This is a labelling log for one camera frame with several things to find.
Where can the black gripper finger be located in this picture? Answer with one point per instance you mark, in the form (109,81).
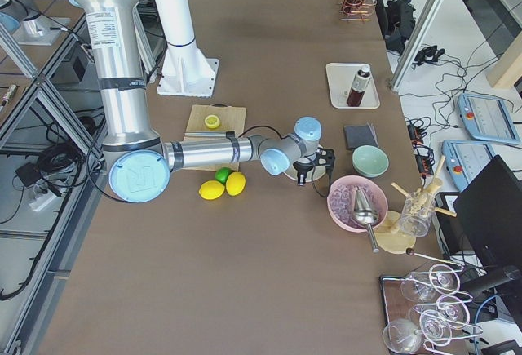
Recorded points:
(301,179)

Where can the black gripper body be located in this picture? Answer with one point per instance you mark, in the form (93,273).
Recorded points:
(302,169)

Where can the cream serving tray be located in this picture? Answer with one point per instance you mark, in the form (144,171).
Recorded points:
(340,77)

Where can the pink bowl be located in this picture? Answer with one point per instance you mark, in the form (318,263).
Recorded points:
(341,199)

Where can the grey cloth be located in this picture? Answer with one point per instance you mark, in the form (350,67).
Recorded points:
(360,135)

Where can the yellow lemon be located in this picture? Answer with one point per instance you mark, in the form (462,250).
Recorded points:
(235,183)
(211,190)

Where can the green bowl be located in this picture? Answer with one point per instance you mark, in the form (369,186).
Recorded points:
(370,161)

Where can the metal scoop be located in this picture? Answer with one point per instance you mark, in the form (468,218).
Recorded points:
(364,214)

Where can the metal cylinder tool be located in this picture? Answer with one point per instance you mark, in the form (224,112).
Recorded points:
(210,134)

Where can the green lime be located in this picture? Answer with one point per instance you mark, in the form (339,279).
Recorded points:
(222,174)

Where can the wooden cutting board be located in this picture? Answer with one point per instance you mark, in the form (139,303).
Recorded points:
(230,119)

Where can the brown tea bottle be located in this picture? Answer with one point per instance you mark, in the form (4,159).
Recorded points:
(359,85)

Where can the half lemon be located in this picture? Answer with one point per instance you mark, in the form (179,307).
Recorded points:
(212,121)

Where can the glass mug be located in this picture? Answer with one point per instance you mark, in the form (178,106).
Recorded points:
(415,218)

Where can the wine glass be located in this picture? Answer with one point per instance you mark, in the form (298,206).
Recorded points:
(437,330)
(402,336)
(427,285)
(452,310)

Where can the blue teach pendant near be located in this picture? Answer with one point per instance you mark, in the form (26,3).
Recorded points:
(465,159)

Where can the blue teach pendant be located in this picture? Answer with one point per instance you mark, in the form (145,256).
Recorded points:
(465,159)
(486,117)

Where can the black monitor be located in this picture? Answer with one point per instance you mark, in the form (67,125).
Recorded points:
(489,211)

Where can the blue teach pendant far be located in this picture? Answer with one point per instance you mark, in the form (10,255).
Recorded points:
(486,117)

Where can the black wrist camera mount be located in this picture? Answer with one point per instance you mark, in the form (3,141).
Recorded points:
(325,158)

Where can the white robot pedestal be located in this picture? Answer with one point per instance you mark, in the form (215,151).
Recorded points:
(186,71)

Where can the copper wire bottle rack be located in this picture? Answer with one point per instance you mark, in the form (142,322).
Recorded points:
(357,10)

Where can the aluminium frame post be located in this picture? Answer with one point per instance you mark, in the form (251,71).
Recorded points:
(424,22)

